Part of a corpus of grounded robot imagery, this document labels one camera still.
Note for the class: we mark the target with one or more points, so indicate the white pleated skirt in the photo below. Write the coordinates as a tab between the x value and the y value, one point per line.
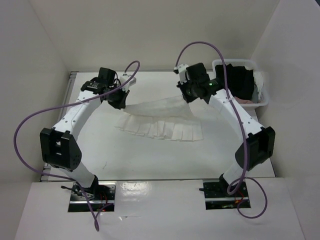
166	119

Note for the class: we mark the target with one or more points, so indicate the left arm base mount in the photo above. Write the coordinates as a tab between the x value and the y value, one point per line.
104	201

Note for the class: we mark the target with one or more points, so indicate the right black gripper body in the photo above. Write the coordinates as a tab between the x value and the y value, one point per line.
191	85

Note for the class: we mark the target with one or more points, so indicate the pink garment in basket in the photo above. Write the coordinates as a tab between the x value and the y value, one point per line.
243	101

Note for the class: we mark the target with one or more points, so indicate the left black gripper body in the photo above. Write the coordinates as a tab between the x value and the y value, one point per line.
115	85

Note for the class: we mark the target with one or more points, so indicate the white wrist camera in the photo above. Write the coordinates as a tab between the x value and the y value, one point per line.
126	81
181	71

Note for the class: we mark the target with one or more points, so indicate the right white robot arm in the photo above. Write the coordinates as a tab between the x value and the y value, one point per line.
257	141

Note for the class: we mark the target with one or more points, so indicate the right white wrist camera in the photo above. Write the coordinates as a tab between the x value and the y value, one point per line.
181	71

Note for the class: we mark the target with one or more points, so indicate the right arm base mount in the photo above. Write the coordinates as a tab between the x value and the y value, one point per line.
216	197

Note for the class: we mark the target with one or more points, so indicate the white plastic laundry basket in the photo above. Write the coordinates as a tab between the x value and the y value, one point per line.
262	98

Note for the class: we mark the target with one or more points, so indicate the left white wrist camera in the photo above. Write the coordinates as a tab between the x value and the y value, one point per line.
126	81

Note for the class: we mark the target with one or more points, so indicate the black skirt in basket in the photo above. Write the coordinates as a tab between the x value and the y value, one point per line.
240	81

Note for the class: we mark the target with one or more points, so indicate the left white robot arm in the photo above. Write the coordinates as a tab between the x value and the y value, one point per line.
59	146

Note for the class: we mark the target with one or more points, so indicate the white garment in basket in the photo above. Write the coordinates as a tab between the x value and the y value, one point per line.
258	78

